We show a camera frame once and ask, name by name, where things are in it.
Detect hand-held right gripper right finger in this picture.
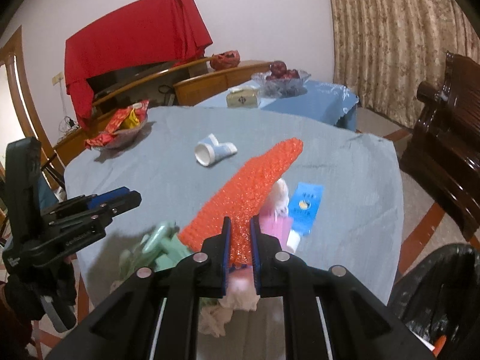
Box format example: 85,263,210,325
250,215,436,360

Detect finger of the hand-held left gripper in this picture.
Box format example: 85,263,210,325
49,190,142,241
56,187,130,214

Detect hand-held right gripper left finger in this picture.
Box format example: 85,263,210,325
45,217,232,360

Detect green plastic block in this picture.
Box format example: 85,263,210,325
154,237,194,275

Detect orange bubble wrap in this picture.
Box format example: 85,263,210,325
179,138,304,268

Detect blue printed packet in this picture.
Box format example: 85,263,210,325
287,182,324,236

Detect black trash bag bin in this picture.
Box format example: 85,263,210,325
388,243,480,360

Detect person's left hand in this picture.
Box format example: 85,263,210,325
7,259,78,321

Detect pink paper box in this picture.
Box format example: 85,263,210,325
259,210,294,241

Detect mint green plastic hook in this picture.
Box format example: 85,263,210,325
140,220,178,256

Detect grey-blue tablecloth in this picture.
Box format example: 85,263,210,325
64,105,405,360

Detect glass snack dish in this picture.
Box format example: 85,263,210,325
94,119,151,151

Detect white pipe tee fitting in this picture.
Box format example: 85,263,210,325
194,133,238,167

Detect black television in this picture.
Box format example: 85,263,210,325
86,59,190,97

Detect tissue box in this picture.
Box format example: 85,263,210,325
226,86,262,109

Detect red cloth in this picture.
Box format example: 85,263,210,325
64,0,213,129

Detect light blue tablecloth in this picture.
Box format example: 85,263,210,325
202,80,360,132

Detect plastic bag with red fruit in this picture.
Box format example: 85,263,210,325
250,69,311,97

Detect pile of red fruits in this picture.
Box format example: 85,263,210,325
270,61,301,80

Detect dark wooden armchair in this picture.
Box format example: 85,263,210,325
398,50,480,241

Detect beige patterned curtain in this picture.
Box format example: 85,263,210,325
324,0,480,130

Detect tangled cables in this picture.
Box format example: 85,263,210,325
58,115,80,136

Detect wooden door frame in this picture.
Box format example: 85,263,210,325
0,26,58,166

